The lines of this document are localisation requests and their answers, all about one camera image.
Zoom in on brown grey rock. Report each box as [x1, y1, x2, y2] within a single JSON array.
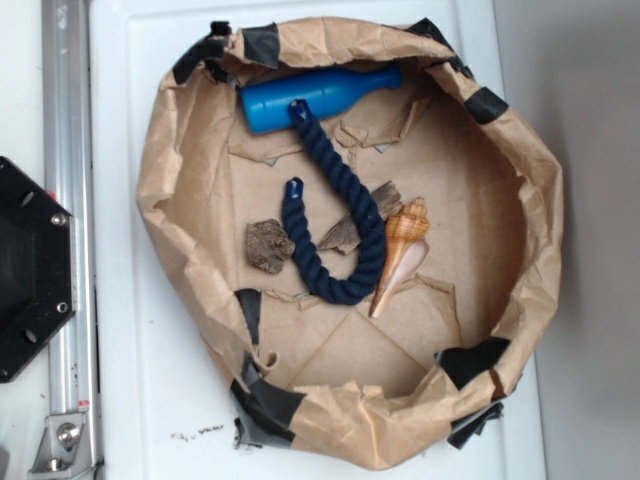
[[245, 219, 295, 274]]

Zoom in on black octagonal mount plate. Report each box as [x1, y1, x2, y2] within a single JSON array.
[[1, 157, 75, 384]]

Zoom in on orange spiral seashell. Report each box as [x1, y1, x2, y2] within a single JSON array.
[[369, 197, 430, 318]]

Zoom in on aluminium extrusion rail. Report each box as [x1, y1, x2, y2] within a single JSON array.
[[41, 1, 104, 479]]

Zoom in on blue plastic bottle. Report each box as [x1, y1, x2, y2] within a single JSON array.
[[241, 64, 402, 134]]

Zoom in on metal corner bracket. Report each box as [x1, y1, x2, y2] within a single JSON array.
[[28, 412, 93, 479]]

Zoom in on brown paper bag bin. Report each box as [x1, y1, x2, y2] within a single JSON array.
[[137, 17, 563, 470]]

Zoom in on brown wood bark piece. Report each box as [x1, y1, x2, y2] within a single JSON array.
[[317, 181, 403, 255]]

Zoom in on navy blue twisted rope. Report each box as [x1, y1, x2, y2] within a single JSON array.
[[279, 99, 388, 306]]

